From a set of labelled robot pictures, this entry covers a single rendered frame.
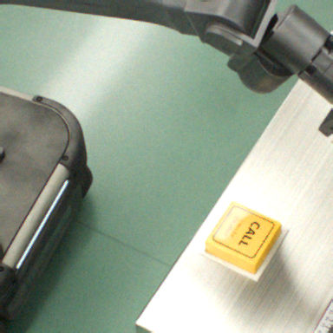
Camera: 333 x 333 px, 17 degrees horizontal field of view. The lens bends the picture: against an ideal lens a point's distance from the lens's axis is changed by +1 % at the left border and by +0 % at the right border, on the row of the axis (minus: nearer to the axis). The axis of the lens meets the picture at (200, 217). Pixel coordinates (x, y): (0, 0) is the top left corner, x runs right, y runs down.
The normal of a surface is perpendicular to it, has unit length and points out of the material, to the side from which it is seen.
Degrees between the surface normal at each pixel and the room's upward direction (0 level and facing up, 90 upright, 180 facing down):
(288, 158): 0
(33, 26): 0
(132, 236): 0
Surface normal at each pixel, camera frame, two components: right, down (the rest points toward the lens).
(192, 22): -0.37, 0.87
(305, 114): -0.03, -0.54
